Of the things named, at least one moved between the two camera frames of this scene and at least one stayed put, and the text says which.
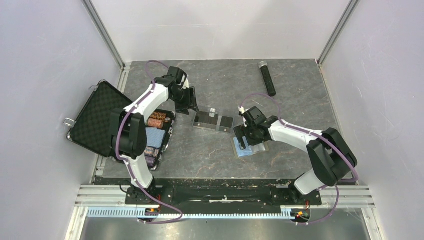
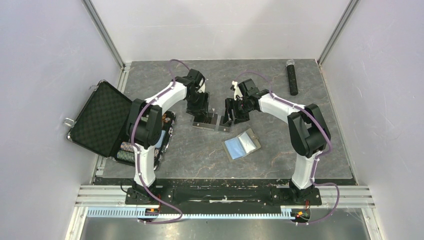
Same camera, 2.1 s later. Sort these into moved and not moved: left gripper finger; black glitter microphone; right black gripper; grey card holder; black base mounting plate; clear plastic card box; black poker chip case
Moved: left gripper finger; right black gripper; black glitter microphone; grey card holder
Not moved: clear plastic card box; black base mounting plate; black poker chip case
